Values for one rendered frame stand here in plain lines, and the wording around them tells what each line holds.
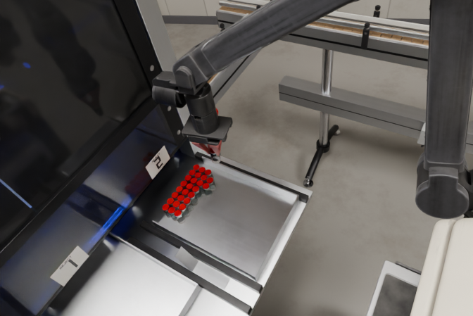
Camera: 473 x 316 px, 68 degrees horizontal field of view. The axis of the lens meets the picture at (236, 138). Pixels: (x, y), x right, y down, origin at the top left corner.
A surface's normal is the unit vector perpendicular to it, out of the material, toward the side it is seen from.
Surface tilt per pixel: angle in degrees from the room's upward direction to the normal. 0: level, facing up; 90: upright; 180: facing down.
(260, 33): 83
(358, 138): 0
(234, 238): 0
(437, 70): 81
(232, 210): 0
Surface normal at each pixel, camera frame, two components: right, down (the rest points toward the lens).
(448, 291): -0.68, -0.69
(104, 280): -0.15, -0.66
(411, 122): -0.51, 0.70
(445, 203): -0.40, 0.61
